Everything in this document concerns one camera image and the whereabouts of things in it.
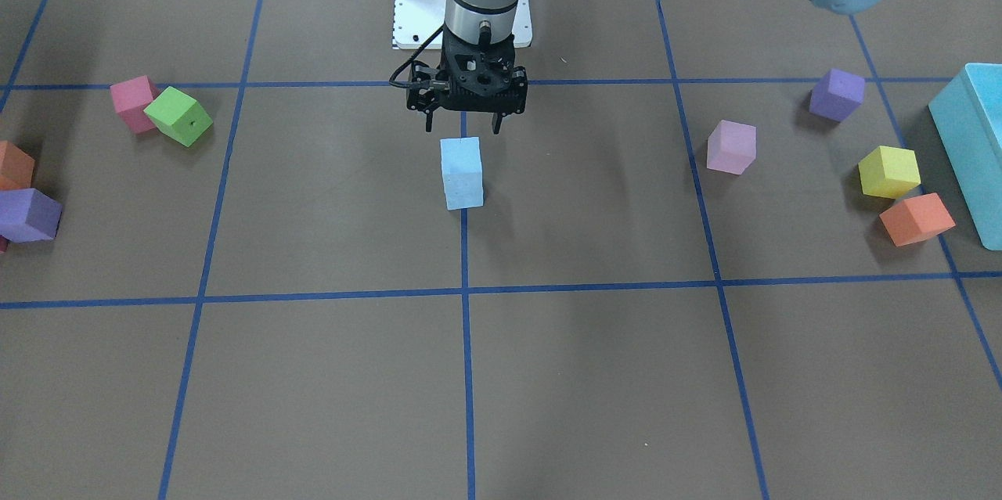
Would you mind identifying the light blue plastic bin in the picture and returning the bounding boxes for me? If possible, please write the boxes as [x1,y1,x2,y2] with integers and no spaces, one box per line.
[929,63,1001,251]

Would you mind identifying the pink foam block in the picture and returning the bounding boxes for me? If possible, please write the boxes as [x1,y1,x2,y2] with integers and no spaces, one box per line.
[706,120,758,175]

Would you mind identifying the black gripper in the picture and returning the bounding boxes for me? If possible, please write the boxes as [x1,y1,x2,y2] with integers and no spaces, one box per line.
[405,35,528,135]

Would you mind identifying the green foam block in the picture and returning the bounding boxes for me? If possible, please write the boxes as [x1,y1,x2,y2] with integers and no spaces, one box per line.
[143,86,214,148]

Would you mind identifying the purple foam block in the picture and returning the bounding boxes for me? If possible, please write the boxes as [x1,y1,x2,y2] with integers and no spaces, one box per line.
[1,189,63,243]
[808,68,866,122]

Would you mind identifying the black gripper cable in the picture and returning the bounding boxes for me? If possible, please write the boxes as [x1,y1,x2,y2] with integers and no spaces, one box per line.
[388,24,447,90]

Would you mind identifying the yellow foam block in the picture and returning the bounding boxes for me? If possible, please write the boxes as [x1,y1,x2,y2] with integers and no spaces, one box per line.
[856,145,922,200]

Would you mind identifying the orange foam block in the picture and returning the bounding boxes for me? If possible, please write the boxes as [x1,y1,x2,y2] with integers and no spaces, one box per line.
[1,141,35,191]
[879,193,956,247]

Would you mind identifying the light blue foam block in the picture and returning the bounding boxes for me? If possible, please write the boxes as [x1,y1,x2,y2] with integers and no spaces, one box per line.
[439,137,483,177]
[442,171,485,211]

